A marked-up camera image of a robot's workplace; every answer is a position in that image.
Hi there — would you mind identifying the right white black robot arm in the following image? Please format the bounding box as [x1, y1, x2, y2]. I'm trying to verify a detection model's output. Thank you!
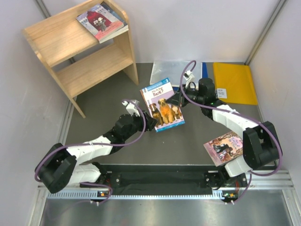
[167, 78, 283, 186]

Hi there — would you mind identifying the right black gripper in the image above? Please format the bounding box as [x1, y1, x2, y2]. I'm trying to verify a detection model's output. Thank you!
[166, 84, 205, 108]

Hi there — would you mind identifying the pink Taming of Shrew book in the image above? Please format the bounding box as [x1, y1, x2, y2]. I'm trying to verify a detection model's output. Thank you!
[204, 131, 243, 167]

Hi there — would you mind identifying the purple cable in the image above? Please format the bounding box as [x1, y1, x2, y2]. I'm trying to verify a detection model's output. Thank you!
[180, 60, 283, 205]
[34, 98, 148, 207]

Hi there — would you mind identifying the blue file folder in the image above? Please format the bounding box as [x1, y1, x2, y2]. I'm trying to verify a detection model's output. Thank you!
[202, 62, 208, 78]

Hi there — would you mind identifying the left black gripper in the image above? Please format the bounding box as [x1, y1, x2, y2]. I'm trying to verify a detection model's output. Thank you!
[123, 111, 158, 141]

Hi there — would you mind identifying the yellow file folder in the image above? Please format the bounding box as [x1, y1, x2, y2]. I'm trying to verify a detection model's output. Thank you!
[213, 62, 258, 105]

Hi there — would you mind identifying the wooden two-tier shelf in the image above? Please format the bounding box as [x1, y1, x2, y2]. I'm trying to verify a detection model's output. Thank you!
[23, 0, 139, 118]

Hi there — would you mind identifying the red grey castle book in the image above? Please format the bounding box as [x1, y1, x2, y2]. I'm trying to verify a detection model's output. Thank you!
[76, 3, 125, 42]

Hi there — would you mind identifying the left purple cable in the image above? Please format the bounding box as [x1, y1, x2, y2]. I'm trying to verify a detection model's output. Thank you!
[34, 98, 148, 207]

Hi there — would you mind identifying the aluminium rail frame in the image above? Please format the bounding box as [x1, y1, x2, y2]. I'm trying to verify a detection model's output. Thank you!
[29, 170, 301, 226]

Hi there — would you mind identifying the orange Othello book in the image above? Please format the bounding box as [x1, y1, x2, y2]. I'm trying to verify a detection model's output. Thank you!
[140, 89, 149, 108]

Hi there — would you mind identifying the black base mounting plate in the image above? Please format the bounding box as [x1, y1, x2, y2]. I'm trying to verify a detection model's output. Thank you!
[80, 164, 241, 195]

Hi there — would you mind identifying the Why Do Dogs Bark book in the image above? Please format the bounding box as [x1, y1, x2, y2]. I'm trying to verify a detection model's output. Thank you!
[143, 78, 185, 132]

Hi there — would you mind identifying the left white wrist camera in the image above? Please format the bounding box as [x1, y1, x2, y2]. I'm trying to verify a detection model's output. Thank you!
[122, 100, 140, 117]

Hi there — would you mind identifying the blue Nineteen Eighty-Four book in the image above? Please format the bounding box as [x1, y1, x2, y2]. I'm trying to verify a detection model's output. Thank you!
[99, 2, 128, 43]

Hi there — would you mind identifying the clear plastic file folder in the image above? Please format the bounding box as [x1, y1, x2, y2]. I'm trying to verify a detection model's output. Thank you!
[150, 61, 202, 87]

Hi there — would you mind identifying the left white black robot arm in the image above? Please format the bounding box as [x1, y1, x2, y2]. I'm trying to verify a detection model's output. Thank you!
[34, 111, 158, 194]

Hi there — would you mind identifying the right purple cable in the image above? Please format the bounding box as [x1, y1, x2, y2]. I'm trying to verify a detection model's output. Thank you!
[180, 60, 283, 205]

